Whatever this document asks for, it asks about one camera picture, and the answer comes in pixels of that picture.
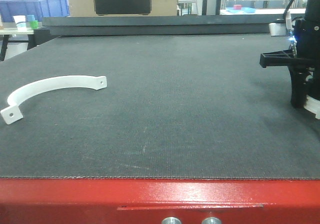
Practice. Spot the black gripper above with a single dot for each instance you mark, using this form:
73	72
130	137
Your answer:
299	59

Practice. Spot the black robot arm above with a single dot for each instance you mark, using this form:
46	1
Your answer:
312	13

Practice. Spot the white cup behind arm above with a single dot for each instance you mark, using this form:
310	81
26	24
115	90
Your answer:
277	29

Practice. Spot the pink cube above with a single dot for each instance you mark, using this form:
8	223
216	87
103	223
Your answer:
237	7

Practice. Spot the right silver knob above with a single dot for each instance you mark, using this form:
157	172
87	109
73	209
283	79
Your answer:
211	220

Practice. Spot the silver knob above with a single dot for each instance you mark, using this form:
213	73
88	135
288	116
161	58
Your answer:
211	220
171	220

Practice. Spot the left silver knob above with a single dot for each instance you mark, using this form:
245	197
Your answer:
171	220

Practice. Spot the large cardboard box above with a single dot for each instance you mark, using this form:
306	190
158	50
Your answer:
109	8

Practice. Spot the blue plastic crate on table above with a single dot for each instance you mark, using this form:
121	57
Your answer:
38	8

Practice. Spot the green plastic cup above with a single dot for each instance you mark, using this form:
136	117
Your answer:
34	24

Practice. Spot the light blue plastic cup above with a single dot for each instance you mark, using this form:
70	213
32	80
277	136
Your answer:
30	18

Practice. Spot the white paper cup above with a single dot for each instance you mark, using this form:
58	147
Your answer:
20	21

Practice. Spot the folding side table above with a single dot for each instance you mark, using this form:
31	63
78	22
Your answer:
35	37

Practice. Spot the white half-ring pipe clamp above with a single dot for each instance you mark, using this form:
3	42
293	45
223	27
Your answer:
12	113

